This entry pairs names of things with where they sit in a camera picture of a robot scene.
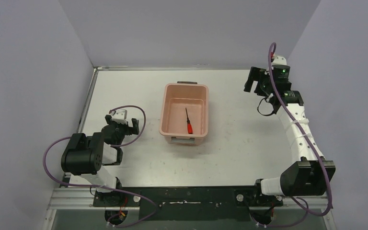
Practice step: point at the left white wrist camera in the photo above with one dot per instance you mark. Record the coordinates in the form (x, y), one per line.
(119, 116)

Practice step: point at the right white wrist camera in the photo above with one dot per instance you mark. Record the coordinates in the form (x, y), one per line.
(278, 60)

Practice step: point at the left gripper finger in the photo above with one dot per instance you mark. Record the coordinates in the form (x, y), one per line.
(108, 119)
(135, 126)

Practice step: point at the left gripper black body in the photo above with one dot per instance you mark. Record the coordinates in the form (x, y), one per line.
(121, 126)

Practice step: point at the aluminium frame rail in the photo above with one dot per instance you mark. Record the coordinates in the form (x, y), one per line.
(82, 199)

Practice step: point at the red handled screwdriver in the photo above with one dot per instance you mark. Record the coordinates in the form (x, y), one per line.
(189, 126)

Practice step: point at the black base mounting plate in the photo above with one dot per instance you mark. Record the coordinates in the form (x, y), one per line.
(237, 201)

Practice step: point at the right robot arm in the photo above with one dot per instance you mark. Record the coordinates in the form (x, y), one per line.
(305, 176)

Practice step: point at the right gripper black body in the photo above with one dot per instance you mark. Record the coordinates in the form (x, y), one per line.
(265, 85)

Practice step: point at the pink plastic bin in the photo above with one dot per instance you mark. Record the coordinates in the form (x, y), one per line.
(173, 125)

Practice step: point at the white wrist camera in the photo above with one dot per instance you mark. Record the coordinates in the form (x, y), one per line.
(119, 116)
(278, 60)

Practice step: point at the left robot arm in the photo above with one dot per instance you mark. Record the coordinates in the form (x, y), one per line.
(87, 156)

